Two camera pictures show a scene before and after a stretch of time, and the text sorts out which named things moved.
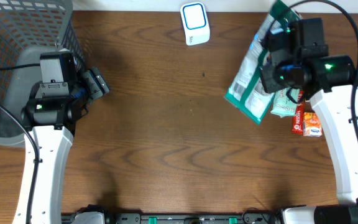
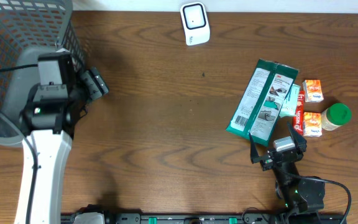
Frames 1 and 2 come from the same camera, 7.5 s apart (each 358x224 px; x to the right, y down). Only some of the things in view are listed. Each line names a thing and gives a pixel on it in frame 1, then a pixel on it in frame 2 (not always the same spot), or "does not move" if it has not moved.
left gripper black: (96, 82) does not move
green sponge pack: (247, 91) to (260, 107)
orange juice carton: (312, 127) does not move
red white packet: (298, 120) does not move
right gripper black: (267, 73) to (267, 162)
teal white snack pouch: (282, 105) does not move
